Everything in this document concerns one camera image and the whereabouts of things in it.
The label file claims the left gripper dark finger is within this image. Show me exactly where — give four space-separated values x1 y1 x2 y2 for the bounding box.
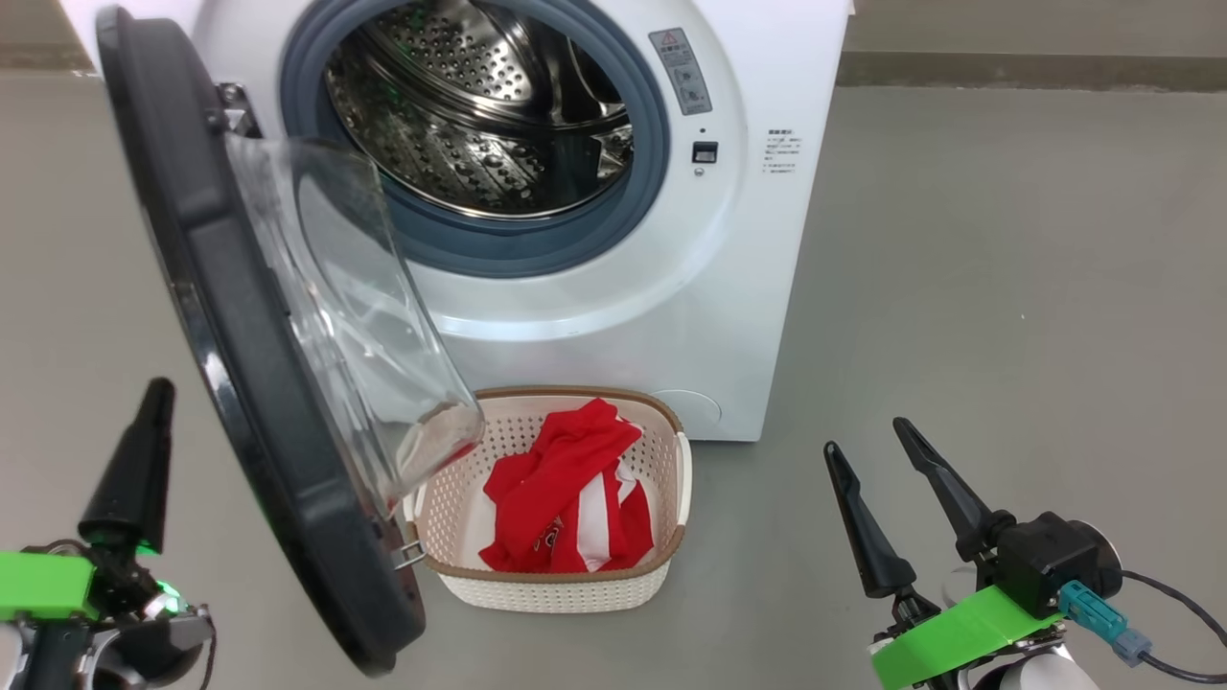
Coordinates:
78 377 177 587

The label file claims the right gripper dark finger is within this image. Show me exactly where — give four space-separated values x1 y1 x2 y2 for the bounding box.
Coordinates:
892 417 1017 592
822 441 938 631

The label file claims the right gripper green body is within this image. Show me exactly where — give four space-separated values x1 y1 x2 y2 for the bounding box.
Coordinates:
869 584 1067 690

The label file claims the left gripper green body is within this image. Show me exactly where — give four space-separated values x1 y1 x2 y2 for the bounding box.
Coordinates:
0 540 161 623

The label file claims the black round glass washer door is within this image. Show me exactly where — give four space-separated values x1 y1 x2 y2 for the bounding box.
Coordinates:
95 6 486 678

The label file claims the red garment white trim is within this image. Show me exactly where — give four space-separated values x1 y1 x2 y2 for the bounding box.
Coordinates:
478 398 645 573

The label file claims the white front-load washing machine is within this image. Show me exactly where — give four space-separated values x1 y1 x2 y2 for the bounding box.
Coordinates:
58 0 855 445

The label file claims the cream perforated laundry basket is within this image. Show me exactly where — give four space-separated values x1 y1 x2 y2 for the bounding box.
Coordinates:
402 385 693 615

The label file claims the metal door hinge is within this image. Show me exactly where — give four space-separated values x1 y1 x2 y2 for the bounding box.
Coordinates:
215 82 263 141

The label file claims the grey rubber door gasket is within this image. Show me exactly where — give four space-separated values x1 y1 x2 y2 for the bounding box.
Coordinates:
279 0 671 280

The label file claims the round white filter cover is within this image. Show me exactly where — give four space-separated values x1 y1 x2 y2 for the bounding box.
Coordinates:
652 387 723 438

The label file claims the small printed text label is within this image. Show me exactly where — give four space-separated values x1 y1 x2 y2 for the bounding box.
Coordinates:
763 128 802 176

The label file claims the steel perforated washer drum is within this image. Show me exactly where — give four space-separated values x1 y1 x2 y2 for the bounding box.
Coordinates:
324 0 636 220

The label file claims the grey warning sticker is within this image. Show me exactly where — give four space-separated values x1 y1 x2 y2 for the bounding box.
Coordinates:
648 26 714 117

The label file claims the right teal plug black cable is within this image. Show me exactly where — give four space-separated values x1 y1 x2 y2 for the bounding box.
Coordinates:
1057 569 1227 687

